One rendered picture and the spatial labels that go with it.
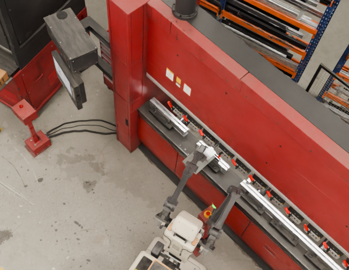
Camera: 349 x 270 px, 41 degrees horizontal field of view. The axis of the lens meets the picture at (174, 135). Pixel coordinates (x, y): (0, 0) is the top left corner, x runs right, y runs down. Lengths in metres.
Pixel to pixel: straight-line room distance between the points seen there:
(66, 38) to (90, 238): 2.22
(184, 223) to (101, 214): 1.68
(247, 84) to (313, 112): 0.49
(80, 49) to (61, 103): 2.13
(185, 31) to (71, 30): 1.00
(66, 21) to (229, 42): 1.39
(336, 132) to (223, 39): 1.04
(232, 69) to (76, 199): 2.66
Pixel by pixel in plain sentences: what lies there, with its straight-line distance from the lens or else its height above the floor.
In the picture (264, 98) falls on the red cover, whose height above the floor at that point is 2.30.
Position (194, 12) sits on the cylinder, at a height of 2.33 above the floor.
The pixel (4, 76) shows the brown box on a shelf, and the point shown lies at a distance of 4.94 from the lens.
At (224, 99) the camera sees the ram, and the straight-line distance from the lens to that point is 3.66.
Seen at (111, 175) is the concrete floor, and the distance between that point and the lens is 5.42.
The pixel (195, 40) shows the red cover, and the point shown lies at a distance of 3.49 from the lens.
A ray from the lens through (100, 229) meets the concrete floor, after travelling 5.21.
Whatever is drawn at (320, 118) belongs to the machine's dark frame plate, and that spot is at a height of 2.30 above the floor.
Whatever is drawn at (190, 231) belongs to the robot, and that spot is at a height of 1.36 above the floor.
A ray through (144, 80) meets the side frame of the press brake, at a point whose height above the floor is 1.30.
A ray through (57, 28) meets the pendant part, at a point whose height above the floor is 1.95.
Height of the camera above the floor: 4.95
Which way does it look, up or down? 61 degrees down
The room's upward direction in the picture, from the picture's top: 8 degrees clockwise
